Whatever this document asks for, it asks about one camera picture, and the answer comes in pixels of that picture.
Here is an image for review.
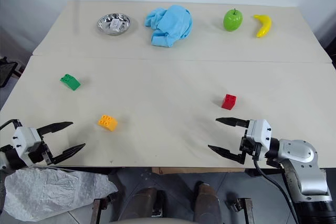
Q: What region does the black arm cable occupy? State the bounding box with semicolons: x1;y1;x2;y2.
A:
0;119;22;132
252;156;300;224

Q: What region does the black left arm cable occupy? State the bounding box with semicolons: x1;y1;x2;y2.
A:
0;119;22;132

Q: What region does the green toy brick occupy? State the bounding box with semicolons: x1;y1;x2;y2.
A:
59;73;81;92

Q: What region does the silver metal bowl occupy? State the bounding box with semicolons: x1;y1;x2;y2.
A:
96;13;131;37

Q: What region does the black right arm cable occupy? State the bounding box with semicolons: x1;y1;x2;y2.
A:
252;156;300;224

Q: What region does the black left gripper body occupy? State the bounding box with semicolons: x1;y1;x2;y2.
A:
26;135;55;167

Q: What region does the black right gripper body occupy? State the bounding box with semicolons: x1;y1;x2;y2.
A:
239;128;261;162

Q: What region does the wooden board under table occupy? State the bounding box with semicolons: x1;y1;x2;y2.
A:
151;166;245;175

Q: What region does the yellow toy banana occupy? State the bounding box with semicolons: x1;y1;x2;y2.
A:
253;14;272;39

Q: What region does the metal table leg bracket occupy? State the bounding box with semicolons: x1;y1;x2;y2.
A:
90;194;118;224
226;196;255;224

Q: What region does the yellow toy brick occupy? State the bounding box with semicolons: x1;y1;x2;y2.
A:
98;114;118;132

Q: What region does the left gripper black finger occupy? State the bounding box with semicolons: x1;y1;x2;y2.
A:
36;121;74;138
50;143;87;166

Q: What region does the black equipment beside table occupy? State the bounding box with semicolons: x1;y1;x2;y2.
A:
0;56;19;89

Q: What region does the dark brown rounded shape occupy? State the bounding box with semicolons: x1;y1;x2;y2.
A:
193;183;224;224
117;186;159;222

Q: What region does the red toy brick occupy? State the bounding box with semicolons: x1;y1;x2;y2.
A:
220;93;237;110

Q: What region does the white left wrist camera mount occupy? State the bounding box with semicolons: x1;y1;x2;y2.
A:
12;126;44;167

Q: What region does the green toy apple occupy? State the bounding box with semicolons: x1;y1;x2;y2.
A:
223;8;244;33

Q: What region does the white crumpled plastic sheet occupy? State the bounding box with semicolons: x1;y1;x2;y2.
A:
3;167;119;222

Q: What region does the light blue crumpled cloth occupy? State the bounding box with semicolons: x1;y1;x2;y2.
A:
143;4;194;49

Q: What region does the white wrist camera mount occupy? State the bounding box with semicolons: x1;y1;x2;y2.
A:
245;119;272;161
12;126;44;167

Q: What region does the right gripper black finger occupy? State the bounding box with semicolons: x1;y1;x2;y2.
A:
215;116;249;130
207;144;247;166

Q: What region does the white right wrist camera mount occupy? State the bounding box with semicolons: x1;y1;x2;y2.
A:
245;119;272;161

